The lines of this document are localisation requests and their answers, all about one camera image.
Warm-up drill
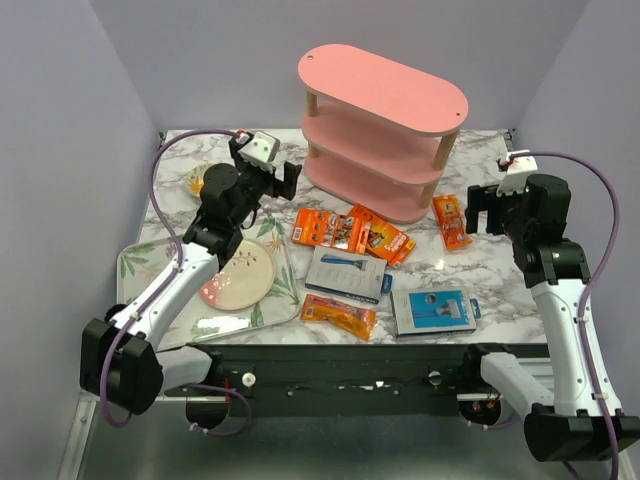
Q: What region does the floral serving tray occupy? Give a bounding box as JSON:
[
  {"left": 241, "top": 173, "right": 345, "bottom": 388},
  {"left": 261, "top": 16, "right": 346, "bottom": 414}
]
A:
[{"left": 117, "top": 217, "right": 301, "bottom": 350}]

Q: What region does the pink cream round plate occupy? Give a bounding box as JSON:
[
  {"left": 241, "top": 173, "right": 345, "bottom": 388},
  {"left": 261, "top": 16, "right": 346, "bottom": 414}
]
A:
[{"left": 199, "top": 239, "right": 276, "bottom": 311}]

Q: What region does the blue Harrys razor box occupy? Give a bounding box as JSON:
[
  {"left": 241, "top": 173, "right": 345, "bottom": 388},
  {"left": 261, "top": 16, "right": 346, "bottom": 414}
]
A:
[{"left": 390, "top": 287, "right": 482, "bottom": 336}]

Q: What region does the orange razor bag front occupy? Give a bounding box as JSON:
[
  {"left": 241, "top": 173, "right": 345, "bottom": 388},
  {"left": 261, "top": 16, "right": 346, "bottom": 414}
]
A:
[{"left": 300, "top": 294, "right": 376, "bottom": 341}]

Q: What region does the orange razor bag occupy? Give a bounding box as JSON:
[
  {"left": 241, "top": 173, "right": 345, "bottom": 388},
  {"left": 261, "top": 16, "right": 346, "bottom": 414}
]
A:
[
  {"left": 432, "top": 195, "right": 472, "bottom": 251},
  {"left": 300, "top": 294, "right": 376, "bottom": 341}
]

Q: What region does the white Harrys razor box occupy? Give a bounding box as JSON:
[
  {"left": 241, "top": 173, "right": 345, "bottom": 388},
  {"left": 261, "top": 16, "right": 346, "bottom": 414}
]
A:
[{"left": 305, "top": 246, "right": 393, "bottom": 304}]

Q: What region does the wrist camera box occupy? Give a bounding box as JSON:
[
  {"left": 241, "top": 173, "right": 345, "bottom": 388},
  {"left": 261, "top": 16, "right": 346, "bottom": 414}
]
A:
[
  {"left": 236, "top": 131, "right": 280, "bottom": 174},
  {"left": 496, "top": 150, "right": 538, "bottom": 197}
]

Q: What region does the pink three-tier shelf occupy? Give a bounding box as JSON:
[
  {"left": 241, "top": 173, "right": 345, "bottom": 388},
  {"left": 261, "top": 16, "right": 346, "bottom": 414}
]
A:
[{"left": 298, "top": 44, "right": 469, "bottom": 224}]

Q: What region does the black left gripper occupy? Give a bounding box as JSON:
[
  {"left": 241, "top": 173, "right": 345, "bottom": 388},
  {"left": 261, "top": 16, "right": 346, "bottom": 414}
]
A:
[{"left": 229, "top": 143, "right": 302, "bottom": 228}]

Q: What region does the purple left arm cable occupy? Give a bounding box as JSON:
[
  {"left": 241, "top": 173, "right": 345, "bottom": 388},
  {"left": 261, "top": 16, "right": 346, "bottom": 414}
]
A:
[{"left": 98, "top": 128, "right": 251, "bottom": 437}]

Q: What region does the small floral bowl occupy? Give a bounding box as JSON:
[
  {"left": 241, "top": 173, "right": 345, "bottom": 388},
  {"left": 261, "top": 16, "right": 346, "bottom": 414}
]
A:
[{"left": 183, "top": 163, "right": 212, "bottom": 198}]

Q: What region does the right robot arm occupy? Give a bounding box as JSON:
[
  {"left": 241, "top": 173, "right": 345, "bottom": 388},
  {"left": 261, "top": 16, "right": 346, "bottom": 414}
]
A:
[{"left": 459, "top": 174, "right": 639, "bottom": 462}]

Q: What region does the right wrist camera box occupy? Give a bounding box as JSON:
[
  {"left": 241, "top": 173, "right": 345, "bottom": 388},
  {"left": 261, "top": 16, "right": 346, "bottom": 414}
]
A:
[{"left": 496, "top": 150, "right": 538, "bottom": 197}]

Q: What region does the orange razor bag right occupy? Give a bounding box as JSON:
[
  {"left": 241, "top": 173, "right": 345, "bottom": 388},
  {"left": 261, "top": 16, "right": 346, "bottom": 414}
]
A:
[{"left": 432, "top": 195, "right": 472, "bottom": 251}]

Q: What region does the orange Gillette box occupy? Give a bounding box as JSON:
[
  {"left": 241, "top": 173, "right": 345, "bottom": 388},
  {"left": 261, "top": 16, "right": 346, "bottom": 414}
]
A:
[
  {"left": 291, "top": 208, "right": 370, "bottom": 255},
  {"left": 349, "top": 205, "right": 416, "bottom": 268}
]

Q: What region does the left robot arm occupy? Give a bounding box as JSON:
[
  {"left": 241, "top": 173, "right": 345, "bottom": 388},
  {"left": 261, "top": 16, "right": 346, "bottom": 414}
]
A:
[{"left": 79, "top": 132, "right": 301, "bottom": 427}]

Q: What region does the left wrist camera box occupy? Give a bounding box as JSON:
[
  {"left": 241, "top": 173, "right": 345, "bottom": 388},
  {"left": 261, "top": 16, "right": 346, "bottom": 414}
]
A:
[{"left": 236, "top": 131, "right": 280, "bottom": 174}]

